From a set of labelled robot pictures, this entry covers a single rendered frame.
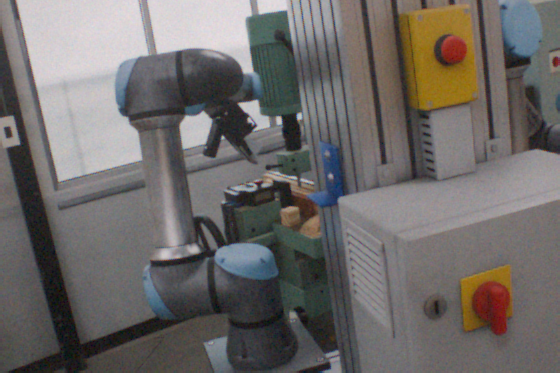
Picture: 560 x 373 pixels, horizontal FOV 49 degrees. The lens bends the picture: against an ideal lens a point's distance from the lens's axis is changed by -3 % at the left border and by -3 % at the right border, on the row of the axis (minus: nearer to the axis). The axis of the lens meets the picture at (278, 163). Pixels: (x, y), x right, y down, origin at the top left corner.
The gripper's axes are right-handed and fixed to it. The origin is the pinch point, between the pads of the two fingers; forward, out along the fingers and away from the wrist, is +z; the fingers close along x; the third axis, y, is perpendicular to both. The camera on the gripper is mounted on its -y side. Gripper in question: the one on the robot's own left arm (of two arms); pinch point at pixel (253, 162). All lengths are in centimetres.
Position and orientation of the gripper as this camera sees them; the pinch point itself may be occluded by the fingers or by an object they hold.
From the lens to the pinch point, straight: 187.5
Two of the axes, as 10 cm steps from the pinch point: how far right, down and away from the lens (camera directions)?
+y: 6.6, -6.9, 2.8
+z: 5.7, 7.1, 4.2
